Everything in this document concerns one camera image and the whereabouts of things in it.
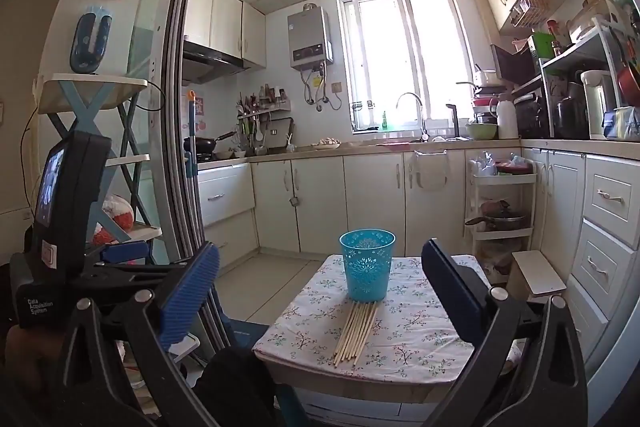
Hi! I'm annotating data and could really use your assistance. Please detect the floral white tablecloth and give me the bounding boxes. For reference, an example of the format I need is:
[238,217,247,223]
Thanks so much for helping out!
[252,254,493,383]

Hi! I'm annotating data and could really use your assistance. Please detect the kitchen window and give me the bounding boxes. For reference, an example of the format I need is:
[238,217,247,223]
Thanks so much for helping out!
[336,0,476,132]

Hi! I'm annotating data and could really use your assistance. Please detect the white door bag holder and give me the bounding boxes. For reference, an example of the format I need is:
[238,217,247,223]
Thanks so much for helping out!
[410,150,448,192]

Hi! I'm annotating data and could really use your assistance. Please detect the white saucepan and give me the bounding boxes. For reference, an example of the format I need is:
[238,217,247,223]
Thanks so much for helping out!
[455,67,503,88]

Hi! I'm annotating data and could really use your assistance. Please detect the water heater hoses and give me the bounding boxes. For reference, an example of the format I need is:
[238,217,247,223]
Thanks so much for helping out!
[300,64,346,112]

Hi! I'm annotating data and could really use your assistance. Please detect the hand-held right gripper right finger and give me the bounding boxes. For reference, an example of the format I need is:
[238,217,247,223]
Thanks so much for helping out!
[421,237,590,427]

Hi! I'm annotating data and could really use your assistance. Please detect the green bowl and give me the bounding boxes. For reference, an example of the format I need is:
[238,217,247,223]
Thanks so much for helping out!
[466,122,499,141]

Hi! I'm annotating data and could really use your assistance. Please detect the white shelf with blue frame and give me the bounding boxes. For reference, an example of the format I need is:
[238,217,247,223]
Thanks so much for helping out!
[32,74,201,360]

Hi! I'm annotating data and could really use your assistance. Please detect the wall utensil rack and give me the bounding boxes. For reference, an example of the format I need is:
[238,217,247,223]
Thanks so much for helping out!
[236,92,295,158]

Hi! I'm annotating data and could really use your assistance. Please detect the bundle of wooden chopsticks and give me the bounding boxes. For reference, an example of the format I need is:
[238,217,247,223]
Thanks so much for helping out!
[332,299,378,368]

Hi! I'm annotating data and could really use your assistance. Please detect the blue handled mop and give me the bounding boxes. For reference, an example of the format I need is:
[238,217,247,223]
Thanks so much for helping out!
[182,89,199,181]

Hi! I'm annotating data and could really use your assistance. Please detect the black cooking pot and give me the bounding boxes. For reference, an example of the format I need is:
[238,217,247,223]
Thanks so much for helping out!
[555,82,591,138]

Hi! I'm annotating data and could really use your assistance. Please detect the white counter rack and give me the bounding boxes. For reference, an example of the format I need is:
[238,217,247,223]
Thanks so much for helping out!
[539,19,640,140]

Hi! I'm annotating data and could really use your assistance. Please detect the red paper wall decorations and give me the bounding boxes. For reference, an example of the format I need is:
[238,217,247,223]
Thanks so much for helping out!
[192,94,207,132]

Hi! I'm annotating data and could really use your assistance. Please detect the black flat panel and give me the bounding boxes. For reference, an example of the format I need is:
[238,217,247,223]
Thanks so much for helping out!
[490,44,536,88]

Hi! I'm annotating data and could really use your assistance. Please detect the white step stool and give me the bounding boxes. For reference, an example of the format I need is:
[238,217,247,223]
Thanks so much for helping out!
[510,249,568,303]

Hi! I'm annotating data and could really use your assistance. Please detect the blue dotted slippers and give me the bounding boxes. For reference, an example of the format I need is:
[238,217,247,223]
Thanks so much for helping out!
[70,4,112,75]

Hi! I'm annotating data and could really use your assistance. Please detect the white lower kitchen cabinets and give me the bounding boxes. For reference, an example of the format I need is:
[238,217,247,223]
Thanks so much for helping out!
[196,139,640,388]

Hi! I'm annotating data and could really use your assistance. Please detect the green box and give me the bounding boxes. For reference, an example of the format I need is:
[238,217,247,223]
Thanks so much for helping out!
[527,32,556,62]

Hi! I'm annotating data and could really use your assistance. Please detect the person's left hand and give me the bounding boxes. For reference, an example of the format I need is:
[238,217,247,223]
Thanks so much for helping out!
[6,324,63,408]

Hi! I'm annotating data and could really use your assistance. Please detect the clear plastic food bags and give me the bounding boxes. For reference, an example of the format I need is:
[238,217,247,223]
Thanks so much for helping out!
[470,152,533,175]

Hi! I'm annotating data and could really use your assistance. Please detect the blue tissue packet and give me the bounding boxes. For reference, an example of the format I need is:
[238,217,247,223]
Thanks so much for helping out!
[602,107,640,140]

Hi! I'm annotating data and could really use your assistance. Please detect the white rolling cart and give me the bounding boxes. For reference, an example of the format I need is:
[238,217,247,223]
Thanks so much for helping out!
[466,157,538,280]

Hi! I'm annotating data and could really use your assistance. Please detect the dark sauce bottle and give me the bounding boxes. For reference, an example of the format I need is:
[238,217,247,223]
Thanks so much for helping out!
[545,19,563,58]

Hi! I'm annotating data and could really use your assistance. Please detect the white thermos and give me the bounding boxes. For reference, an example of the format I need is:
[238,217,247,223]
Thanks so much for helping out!
[496,96,520,140]

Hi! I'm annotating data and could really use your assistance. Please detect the small white wire basket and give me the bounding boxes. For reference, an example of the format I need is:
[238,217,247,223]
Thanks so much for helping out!
[511,0,551,30]

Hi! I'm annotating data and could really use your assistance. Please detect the white upper cabinets over stove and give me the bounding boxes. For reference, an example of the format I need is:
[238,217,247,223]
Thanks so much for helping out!
[182,0,267,68]

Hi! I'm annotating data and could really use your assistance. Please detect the white electric water boiler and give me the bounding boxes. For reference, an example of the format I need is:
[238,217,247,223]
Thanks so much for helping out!
[580,70,621,140]

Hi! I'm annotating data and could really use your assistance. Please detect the chrome sink faucet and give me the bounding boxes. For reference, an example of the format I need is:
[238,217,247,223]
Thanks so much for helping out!
[396,92,430,142]

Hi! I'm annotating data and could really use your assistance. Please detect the dark blue flat object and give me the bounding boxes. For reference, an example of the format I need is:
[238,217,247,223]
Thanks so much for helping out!
[222,317,271,350]

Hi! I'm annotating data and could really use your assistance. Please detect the blue perforated plastic basket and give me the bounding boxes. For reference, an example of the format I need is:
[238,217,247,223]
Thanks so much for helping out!
[339,229,397,303]

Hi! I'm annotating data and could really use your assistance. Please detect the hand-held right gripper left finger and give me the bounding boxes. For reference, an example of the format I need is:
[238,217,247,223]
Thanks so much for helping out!
[52,241,222,427]

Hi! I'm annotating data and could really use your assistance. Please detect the person's black trouser leg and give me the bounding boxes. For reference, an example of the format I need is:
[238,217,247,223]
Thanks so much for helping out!
[192,346,281,427]

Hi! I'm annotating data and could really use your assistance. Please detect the black frying pan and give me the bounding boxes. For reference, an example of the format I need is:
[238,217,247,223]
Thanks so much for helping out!
[192,132,236,156]

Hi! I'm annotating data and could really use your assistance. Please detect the black range hood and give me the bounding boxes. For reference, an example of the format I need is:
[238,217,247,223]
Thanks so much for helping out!
[182,39,251,85]

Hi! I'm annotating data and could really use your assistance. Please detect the red pot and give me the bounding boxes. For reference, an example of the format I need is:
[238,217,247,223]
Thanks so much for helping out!
[617,64,640,108]

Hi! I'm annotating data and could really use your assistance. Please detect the red white plush toy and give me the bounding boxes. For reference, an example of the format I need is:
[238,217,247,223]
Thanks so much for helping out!
[92,194,135,248]

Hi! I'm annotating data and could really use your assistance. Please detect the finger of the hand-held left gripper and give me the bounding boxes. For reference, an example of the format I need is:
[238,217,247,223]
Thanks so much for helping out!
[96,241,175,290]

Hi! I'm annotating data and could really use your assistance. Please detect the grey gas water heater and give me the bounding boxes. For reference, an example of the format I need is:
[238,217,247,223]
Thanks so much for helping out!
[287,6,333,70]

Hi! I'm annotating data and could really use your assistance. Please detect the lidded pot with handle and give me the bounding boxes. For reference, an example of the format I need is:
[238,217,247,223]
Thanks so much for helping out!
[465,202,528,232]

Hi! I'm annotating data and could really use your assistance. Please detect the stack of bowls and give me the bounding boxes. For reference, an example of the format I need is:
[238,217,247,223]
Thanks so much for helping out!
[470,94,501,124]

